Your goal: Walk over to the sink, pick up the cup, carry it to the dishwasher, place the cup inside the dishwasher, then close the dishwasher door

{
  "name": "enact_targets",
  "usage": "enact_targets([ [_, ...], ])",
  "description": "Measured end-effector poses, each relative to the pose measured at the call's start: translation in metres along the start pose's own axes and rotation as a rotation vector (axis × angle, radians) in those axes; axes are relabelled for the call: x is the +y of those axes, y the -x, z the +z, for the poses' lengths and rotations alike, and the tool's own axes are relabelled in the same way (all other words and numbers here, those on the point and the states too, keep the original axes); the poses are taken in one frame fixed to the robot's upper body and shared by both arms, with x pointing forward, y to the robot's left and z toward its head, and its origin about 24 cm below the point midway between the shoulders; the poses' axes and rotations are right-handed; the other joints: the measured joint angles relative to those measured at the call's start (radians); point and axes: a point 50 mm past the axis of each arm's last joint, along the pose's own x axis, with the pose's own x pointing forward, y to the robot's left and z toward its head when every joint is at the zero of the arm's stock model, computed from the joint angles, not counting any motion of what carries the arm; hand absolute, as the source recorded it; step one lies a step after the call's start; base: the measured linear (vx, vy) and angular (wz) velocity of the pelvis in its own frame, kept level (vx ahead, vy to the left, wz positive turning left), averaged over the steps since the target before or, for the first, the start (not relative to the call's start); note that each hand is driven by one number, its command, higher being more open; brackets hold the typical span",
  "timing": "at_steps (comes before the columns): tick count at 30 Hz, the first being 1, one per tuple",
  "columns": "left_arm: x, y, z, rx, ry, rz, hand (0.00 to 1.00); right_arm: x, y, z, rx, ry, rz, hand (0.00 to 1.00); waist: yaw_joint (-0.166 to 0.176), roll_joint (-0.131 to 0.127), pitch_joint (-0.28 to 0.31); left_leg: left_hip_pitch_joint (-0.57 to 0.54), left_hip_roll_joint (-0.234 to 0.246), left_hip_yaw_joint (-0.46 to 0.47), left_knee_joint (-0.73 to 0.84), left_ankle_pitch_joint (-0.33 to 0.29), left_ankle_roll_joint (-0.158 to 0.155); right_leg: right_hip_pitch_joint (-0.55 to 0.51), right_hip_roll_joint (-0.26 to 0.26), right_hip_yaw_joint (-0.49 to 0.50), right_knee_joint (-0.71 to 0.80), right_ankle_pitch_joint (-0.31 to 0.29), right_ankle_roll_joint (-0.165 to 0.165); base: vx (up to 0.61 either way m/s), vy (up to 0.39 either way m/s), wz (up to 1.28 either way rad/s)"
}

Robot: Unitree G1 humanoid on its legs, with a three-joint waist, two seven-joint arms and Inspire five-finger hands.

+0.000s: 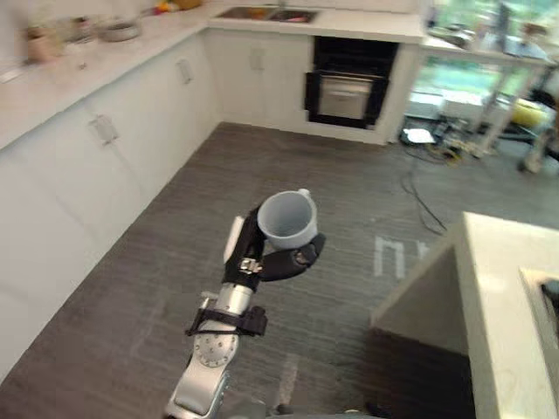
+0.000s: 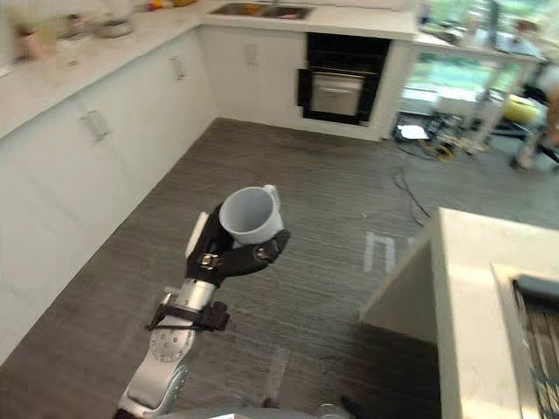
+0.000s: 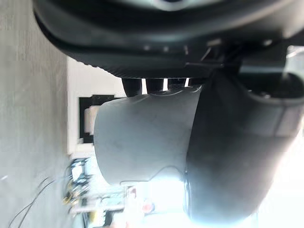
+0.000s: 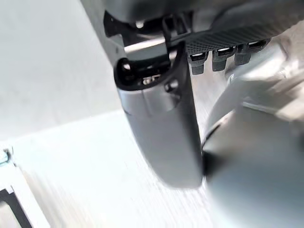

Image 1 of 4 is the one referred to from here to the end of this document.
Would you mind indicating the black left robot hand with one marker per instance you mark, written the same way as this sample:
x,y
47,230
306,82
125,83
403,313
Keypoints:
x,y
279,266

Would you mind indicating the grey plastic cup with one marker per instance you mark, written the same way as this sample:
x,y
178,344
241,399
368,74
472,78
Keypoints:
x,y
286,218

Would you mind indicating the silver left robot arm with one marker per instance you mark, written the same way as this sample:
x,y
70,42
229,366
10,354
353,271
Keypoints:
x,y
216,345

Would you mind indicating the black built-in dishwasher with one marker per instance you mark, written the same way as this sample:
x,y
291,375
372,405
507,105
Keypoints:
x,y
347,83

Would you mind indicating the stainless steel double sink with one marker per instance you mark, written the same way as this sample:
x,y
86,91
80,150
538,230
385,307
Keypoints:
x,y
268,14

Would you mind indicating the grey robot torso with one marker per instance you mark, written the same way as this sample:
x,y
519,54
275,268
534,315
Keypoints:
x,y
279,411

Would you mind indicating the white flat box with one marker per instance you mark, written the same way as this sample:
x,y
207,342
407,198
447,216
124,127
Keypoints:
x,y
418,135

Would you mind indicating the white kitchen base cabinets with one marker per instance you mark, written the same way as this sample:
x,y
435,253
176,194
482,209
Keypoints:
x,y
131,131

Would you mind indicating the beige kitchen island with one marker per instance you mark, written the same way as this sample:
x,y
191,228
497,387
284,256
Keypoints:
x,y
493,314

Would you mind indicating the yellow toy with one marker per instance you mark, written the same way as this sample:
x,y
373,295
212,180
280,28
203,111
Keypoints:
x,y
168,5

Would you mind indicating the grey bowl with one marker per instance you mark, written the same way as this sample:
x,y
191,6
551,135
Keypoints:
x,y
119,30

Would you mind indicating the white work table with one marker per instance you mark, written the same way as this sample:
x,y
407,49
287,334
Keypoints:
x,y
489,65

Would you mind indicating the yellow round object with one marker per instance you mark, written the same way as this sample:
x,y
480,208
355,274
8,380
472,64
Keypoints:
x,y
528,111

